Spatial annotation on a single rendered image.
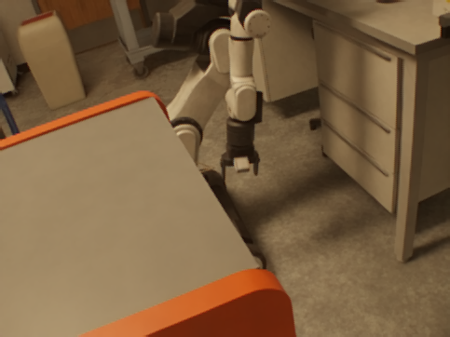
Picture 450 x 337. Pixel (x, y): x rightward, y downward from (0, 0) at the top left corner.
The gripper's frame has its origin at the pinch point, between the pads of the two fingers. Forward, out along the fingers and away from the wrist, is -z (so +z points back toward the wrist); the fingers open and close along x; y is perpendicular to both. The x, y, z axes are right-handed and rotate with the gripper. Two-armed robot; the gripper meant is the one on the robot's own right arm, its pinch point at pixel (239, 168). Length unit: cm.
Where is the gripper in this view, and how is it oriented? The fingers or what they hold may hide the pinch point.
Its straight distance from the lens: 149.1
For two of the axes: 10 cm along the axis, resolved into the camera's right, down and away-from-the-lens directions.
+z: 0.0, -8.5, -5.3
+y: -2.5, -5.2, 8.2
